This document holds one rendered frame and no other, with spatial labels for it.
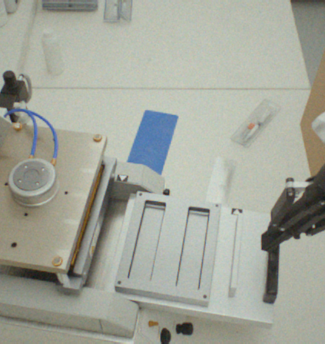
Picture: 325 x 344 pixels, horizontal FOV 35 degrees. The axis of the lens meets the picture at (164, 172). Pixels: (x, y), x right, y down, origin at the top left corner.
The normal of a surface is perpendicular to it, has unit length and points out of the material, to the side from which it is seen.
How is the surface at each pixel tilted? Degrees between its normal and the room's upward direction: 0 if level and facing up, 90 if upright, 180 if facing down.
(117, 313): 41
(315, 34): 0
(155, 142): 0
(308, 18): 0
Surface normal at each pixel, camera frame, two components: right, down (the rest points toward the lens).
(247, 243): 0.00, -0.59
